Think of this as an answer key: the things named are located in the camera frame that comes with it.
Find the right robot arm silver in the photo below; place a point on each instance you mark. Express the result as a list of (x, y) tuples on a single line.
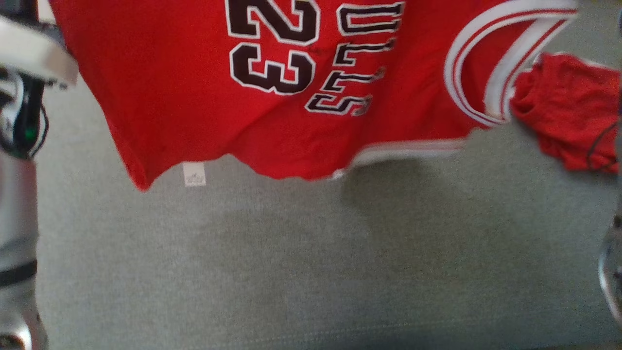
[(613, 272)]

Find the red basketball jersey number 23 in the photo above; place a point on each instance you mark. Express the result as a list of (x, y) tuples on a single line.
[(194, 73)]

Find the red shorts with white stripe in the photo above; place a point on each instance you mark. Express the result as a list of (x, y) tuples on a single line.
[(568, 107)]

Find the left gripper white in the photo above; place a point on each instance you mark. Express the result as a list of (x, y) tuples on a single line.
[(39, 53)]

